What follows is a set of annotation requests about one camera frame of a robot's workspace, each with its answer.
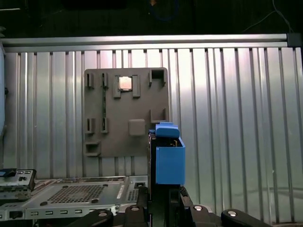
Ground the silver CPU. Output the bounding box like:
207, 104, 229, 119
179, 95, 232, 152
118, 76, 133, 92

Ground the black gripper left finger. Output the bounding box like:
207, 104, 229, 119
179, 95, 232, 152
68, 186, 152, 227

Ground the grey parts rack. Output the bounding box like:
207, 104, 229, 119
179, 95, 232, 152
83, 67, 170, 158

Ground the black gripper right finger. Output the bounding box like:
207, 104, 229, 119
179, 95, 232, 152
169, 186, 260, 227

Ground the hard disk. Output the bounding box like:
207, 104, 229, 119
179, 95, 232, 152
147, 121, 187, 190

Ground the hinged metal case bracket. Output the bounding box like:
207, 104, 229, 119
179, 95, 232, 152
0, 168, 36, 201

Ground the black open PC case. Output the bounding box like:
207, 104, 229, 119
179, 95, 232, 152
0, 175, 152, 227

